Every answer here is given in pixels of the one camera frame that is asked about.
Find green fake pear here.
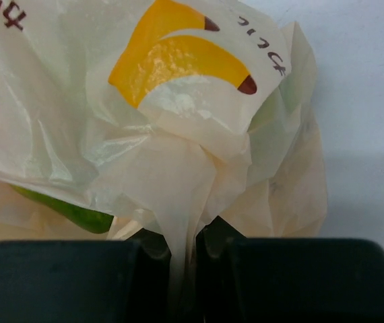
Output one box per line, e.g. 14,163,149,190
11,185,114,234

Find translucent orange plastic bag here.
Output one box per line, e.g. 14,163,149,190
0,1,327,308

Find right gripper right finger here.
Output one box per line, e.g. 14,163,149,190
196,218,384,322

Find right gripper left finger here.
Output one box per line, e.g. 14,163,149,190
0,230,171,322

